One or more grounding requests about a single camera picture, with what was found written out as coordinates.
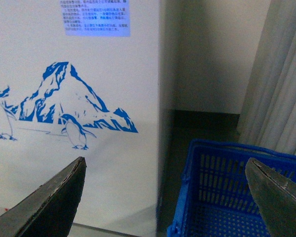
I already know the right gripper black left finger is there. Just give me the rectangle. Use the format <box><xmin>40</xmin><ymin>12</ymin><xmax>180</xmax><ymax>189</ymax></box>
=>
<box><xmin>0</xmin><ymin>157</ymin><xmax>86</xmax><ymax>237</ymax></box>

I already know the grey curtain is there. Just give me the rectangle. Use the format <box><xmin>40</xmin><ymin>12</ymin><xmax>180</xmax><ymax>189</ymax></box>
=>
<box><xmin>237</xmin><ymin>0</ymin><xmax>296</xmax><ymax>155</ymax></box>

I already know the white chest freezer blue rim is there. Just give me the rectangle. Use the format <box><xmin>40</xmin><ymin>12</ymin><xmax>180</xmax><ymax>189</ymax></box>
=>
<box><xmin>0</xmin><ymin>0</ymin><xmax>162</xmax><ymax>237</ymax></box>

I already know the blue plastic shopping basket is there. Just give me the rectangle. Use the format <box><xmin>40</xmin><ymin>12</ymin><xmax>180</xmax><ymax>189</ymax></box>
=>
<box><xmin>167</xmin><ymin>139</ymin><xmax>296</xmax><ymax>237</ymax></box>

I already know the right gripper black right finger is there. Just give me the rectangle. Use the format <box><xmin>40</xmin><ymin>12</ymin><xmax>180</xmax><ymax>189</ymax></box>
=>
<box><xmin>245</xmin><ymin>158</ymin><xmax>296</xmax><ymax>237</ymax></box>

